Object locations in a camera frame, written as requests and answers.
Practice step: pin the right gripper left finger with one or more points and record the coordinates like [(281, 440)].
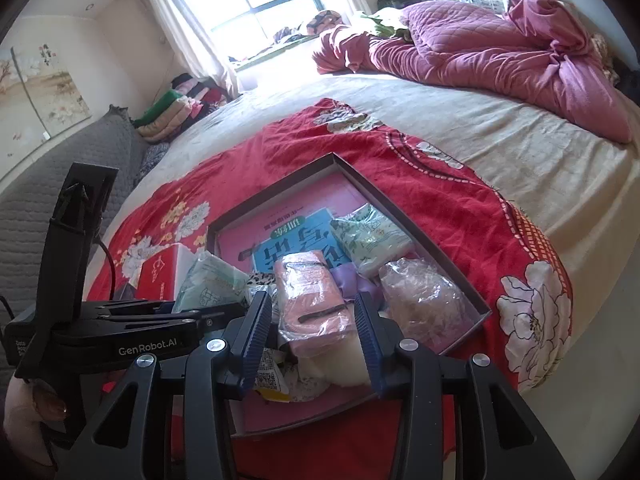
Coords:
[(246, 338)]

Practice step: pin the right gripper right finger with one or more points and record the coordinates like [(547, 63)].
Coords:
[(379, 338)]

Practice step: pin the cream plush toy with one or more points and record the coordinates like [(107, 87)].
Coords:
[(342, 364)]

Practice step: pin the clear plastic bag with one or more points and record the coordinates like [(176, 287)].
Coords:
[(426, 305)]

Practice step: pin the leopard print scrunchie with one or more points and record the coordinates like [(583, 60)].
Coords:
[(261, 279)]

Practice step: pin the light green wipes pack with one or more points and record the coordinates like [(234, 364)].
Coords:
[(210, 282)]

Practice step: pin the pink packaged item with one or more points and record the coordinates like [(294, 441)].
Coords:
[(313, 313)]

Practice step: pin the white dotted scrunchie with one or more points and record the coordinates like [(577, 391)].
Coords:
[(304, 380)]

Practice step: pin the person's left hand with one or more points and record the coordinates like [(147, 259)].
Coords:
[(24, 454)]

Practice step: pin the purple scrunchie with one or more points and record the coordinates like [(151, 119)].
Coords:
[(351, 283)]

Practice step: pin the red tissue box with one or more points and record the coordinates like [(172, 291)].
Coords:
[(164, 272)]

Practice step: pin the shallow grey tray box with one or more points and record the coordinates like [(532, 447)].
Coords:
[(424, 247)]

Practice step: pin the pink and blue book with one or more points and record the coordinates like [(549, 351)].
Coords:
[(290, 216)]

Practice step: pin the grey quilted headboard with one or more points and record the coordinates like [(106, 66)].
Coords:
[(28, 202)]

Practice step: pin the red floral blanket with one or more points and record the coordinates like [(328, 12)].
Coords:
[(506, 258)]

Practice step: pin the stack of folded clothes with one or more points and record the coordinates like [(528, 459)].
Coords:
[(188, 101)]

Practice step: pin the white curtain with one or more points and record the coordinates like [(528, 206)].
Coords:
[(191, 43)]

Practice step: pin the pink quilted duvet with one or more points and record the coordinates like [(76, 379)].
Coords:
[(537, 52)]

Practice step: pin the wall painting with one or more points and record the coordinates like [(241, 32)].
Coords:
[(38, 101)]

